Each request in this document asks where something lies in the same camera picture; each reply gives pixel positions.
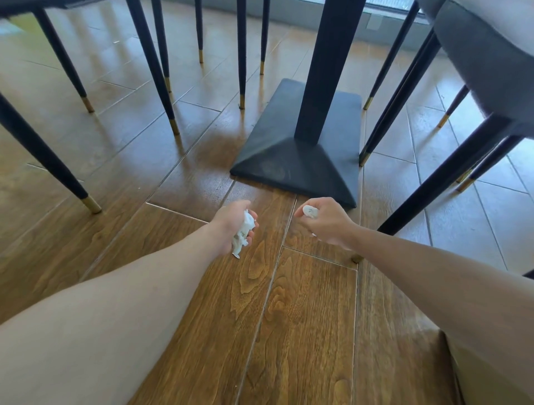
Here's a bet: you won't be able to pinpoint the person's left forearm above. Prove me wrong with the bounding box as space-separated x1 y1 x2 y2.
0 222 233 405

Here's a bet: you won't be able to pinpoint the person's beige shorts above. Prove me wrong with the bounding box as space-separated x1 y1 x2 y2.
441 329 534 405

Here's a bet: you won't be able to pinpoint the person's left hand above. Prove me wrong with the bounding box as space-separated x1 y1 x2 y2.
207 200 259 255

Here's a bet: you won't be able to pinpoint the person's right forearm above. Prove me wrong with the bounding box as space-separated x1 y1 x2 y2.
347 226 534 402

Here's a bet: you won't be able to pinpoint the grey upholstered chair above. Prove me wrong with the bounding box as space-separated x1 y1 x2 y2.
362 0 444 112
352 0 534 279

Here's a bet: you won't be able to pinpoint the person's right hand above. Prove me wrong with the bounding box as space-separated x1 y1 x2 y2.
294 197 360 251

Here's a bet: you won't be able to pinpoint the black pedestal table base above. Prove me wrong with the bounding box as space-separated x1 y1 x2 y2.
230 0 367 209

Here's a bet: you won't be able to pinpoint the black chair with gold-tipped legs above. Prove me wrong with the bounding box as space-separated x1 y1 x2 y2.
0 0 181 215
194 0 271 110

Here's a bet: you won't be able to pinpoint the white tissue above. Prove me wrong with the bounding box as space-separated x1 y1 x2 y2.
231 209 258 260

